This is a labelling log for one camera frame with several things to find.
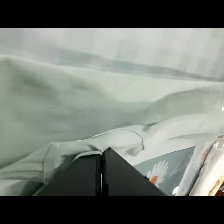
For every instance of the pale green T-shirt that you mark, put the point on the pale green T-shirt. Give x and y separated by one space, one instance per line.
66 100

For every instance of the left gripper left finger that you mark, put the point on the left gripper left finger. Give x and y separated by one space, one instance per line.
80 176

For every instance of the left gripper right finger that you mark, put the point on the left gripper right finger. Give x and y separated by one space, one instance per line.
123 176

